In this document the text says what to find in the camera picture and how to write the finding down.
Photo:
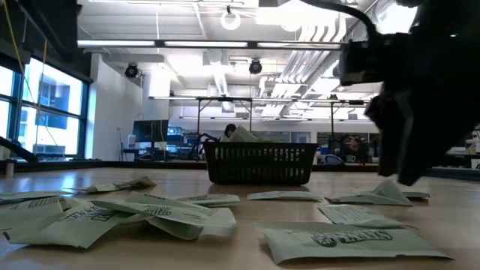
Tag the black background frame stand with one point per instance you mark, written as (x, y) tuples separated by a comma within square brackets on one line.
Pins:
[(332, 123), (225, 99)]

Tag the long ceiling light strip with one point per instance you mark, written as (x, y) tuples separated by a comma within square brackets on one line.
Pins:
[(206, 44)]

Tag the black slotted plastic basket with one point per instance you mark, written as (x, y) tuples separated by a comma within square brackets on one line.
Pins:
[(258, 165)]

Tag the black ceiling camera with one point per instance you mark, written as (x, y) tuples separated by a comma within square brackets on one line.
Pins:
[(255, 66), (131, 70)]

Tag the person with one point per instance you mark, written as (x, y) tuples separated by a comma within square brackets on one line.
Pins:
[(354, 144), (229, 129)]

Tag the blue framed window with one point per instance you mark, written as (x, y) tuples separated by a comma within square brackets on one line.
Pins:
[(48, 131)]

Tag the black computer monitor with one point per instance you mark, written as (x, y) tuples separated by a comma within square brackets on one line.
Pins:
[(150, 130)]

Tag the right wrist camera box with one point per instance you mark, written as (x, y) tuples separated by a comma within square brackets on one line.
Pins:
[(358, 62)]

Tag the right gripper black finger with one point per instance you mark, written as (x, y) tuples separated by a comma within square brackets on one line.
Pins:
[(392, 135), (427, 146)]

